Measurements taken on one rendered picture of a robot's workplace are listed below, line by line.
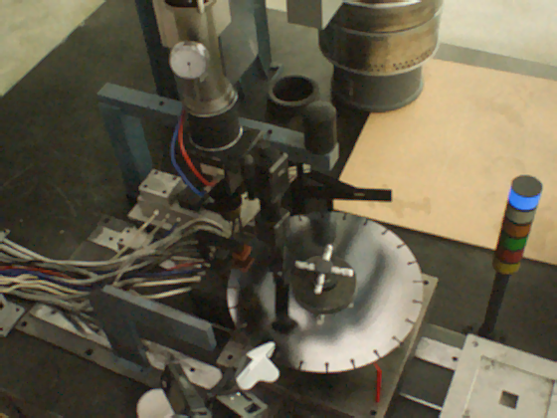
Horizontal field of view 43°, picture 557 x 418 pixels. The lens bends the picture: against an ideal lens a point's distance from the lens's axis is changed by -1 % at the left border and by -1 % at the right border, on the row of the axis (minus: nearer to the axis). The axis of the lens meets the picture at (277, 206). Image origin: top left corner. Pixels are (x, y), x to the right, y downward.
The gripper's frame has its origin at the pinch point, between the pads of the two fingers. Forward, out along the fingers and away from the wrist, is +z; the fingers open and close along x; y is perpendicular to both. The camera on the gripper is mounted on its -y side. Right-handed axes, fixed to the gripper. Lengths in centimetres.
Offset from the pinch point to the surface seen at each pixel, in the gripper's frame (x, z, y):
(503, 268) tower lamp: 27.5, 24.7, 24.1
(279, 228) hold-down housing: 26.4, -1.2, -3.9
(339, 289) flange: 16.0, 11.3, 3.6
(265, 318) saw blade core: 8.9, 2.4, -3.4
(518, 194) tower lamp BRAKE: 42, 15, 23
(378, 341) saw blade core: 12.9, 8.3, 14.0
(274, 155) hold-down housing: 38.6, -7.2, -5.1
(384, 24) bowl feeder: 54, 57, -25
